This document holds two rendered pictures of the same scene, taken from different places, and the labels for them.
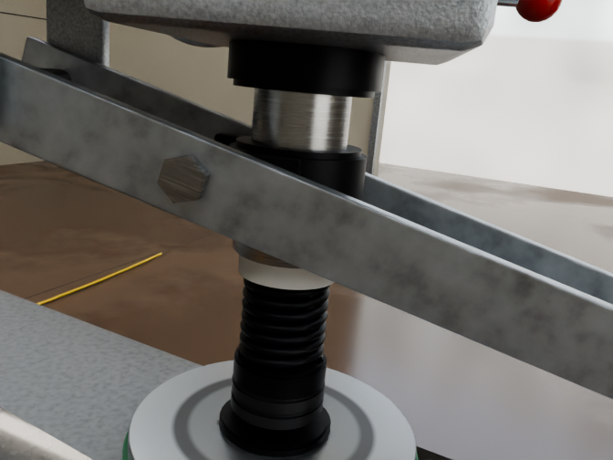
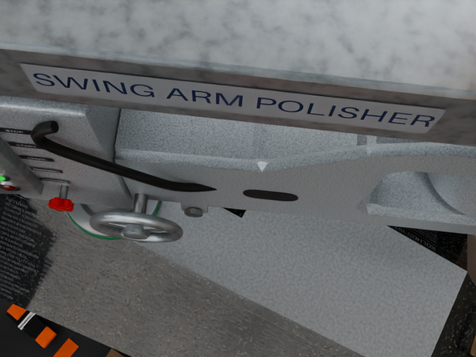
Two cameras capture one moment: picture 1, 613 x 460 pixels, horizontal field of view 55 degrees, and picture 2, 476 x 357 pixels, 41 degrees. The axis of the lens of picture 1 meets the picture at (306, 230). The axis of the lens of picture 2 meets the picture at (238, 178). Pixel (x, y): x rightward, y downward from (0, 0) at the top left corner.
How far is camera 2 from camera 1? 1.38 m
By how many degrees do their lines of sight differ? 93
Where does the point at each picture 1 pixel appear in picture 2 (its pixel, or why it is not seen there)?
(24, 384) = (214, 219)
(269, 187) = not seen: hidden behind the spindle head
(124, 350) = (185, 255)
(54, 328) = (225, 270)
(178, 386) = (149, 205)
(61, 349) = (213, 251)
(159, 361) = (167, 248)
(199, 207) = not seen: hidden behind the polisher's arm
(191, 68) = not seen: outside the picture
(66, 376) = (201, 228)
